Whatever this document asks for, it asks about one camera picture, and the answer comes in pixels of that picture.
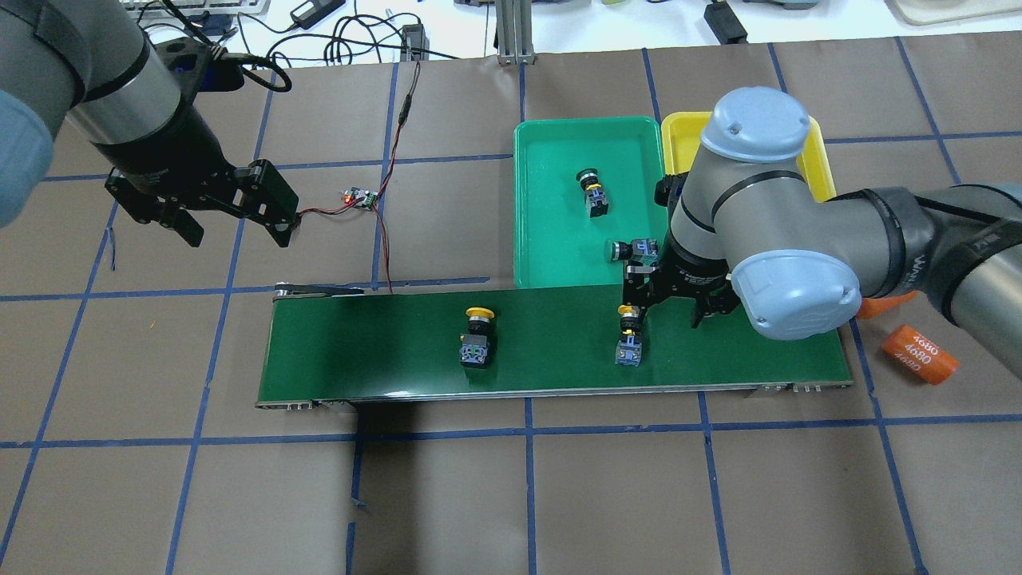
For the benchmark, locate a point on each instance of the yellow push button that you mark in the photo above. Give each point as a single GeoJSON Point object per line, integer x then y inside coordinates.
{"type": "Point", "coordinates": [629, 348]}
{"type": "Point", "coordinates": [477, 344]}

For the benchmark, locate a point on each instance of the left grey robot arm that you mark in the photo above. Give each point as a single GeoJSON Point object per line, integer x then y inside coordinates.
{"type": "Point", "coordinates": [89, 63]}

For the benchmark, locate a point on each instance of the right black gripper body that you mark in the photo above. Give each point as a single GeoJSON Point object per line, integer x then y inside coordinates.
{"type": "Point", "coordinates": [688, 276]}

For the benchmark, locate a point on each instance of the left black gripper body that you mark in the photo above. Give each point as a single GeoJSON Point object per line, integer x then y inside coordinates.
{"type": "Point", "coordinates": [174, 162]}

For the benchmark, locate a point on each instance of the small green circuit board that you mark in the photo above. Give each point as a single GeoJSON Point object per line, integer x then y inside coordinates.
{"type": "Point", "coordinates": [358, 198]}

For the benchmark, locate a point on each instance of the plain orange cylinder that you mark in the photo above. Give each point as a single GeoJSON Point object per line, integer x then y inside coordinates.
{"type": "Point", "coordinates": [873, 307]}

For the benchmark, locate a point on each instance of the orange cylinder printed 4680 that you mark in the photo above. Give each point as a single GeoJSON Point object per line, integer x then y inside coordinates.
{"type": "Point", "coordinates": [920, 355]}

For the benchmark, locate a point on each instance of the aluminium frame post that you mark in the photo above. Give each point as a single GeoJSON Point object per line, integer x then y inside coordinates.
{"type": "Point", "coordinates": [514, 26]}

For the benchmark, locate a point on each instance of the green conveyor belt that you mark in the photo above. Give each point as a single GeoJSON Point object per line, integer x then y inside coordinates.
{"type": "Point", "coordinates": [557, 341]}

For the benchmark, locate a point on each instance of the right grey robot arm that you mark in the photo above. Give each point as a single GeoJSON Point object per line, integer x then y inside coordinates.
{"type": "Point", "coordinates": [745, 229]}

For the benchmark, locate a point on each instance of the green plastic tray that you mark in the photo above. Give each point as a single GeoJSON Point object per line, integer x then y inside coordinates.
{"type": "Point", "coordinates": [556, 244]}

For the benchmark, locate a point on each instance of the yellow plastic tray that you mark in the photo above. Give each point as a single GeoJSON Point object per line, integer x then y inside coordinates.
{"type": "Point", "coordinates": [680, 138]}

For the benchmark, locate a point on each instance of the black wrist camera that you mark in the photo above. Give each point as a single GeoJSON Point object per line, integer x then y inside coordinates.
{"type": "Point", "coordinates": [197, 68]}

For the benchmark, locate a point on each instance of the green push button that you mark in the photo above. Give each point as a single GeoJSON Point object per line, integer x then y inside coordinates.
{"type": "Point", "coordinates": [595, 197]}
{"type": "Point", "coordinates": [643, 252]}

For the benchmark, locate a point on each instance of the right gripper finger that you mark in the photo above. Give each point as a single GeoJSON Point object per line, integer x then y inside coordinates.
{"type": "Point", "coordinates": [701, 309]}
{"type": "Point", "coordinates": [632, 316]}

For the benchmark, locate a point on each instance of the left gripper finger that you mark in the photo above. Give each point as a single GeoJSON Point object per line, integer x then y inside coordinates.
{"type": "Point", "coordinates": [186, 226]}
{"type": "Point", "coordinates": [280, 229]}

